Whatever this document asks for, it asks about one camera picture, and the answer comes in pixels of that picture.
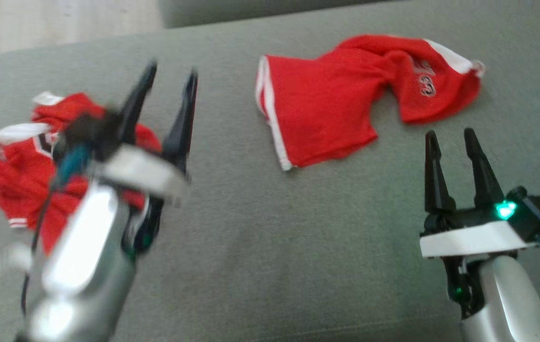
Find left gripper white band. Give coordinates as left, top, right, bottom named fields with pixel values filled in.
left=92, top=60, right=199, bottom=255

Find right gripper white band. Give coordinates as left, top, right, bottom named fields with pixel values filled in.
left=420, top=127, right=539, bottom=320

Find red jersey with white sleeves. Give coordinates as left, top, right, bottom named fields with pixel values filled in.
left=0, top=91, right=162, bottom=255

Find red shorts with white trim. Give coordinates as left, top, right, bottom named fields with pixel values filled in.
left=254, top=34, right=486, bottom=172

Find grey fabric sofa cushion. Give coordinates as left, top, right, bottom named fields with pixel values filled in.
left=158, top=0, right=394, bottom=29

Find grey fabric sofa seat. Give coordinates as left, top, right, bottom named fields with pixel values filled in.
left=0, top=0, right=540, bottom=342

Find left black cable teal plug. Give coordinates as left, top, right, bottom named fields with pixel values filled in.
left=20, top=145, right=91, bottom=315

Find left white cable tag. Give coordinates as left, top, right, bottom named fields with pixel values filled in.
left=0, top=242, right=33, bottom=280

